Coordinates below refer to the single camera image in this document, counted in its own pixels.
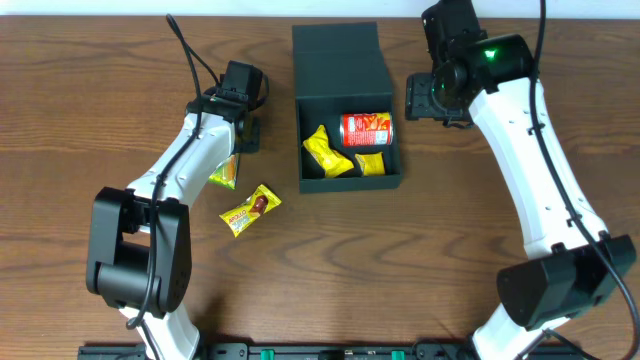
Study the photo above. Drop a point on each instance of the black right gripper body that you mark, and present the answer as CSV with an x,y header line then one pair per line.
x,y
417,96

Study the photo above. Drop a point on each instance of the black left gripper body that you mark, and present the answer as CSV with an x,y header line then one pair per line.
x,y
250,135

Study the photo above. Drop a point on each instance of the yellow peanut snack packet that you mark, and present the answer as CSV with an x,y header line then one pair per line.
x,y
331,161

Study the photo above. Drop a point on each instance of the red snack can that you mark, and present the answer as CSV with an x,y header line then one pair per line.
x,y
366,129

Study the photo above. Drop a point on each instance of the small yellow snack packet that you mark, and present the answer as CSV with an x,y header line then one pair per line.
x,y
371,164

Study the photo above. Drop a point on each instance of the black box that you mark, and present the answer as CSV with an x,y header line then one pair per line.
x,y
339,69

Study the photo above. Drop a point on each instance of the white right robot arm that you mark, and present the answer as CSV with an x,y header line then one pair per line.
x,y
573,263

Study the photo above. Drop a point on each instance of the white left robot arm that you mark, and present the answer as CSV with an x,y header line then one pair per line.
x,y
139,258

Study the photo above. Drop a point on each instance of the green orange snack bar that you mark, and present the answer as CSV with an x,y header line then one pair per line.
x,y
225,174

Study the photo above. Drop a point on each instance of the yellow Apollo cake packet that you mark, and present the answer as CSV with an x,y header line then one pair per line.
x,y
259,203

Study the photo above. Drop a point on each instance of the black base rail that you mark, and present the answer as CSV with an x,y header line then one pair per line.
x,y
241,351

